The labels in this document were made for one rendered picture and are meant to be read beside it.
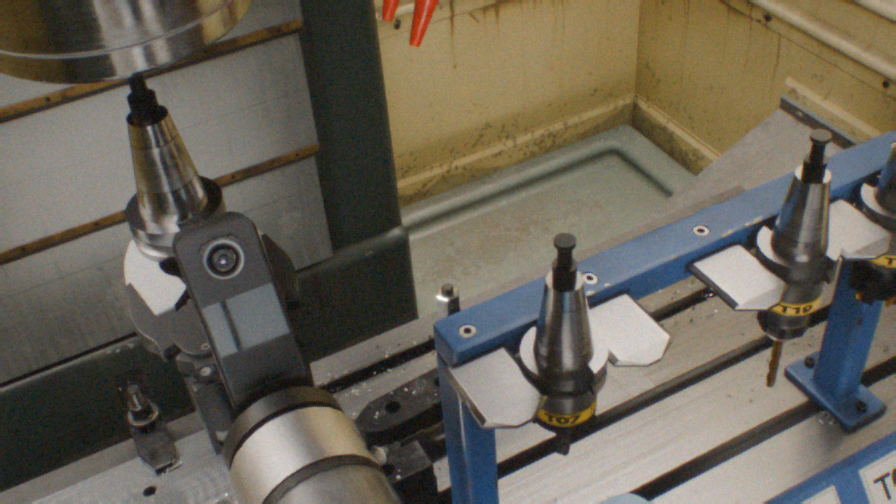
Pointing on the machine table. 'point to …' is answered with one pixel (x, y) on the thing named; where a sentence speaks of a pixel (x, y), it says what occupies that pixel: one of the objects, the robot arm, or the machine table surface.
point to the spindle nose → (107, 36)
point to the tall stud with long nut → (448, 300)
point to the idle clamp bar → (403, 406)
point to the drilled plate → (178, 486)
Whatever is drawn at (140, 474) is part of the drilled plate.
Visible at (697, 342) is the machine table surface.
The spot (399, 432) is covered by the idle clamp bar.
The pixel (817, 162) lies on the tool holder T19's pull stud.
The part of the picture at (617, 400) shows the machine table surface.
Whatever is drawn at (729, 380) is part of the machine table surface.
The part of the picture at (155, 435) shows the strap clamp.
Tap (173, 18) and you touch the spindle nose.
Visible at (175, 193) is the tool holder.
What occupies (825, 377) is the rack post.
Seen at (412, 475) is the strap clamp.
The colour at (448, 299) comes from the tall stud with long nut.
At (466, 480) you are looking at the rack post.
